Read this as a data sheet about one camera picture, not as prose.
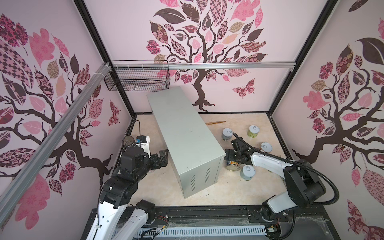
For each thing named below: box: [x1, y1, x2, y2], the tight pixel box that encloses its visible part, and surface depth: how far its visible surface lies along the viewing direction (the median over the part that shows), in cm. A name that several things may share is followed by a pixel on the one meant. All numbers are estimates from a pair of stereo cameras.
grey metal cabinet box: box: [147, 86, 226, 199], surface depth 65 cm
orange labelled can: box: [260, 142, 273, 153], surface depth 96 cm
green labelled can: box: [247, 125, 260, 139], surface depth 106 cm
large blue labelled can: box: [226, 160, 241, 172], surface depth 87 cm
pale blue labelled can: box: [240, 165, 256, 181], surface depth 85 cm
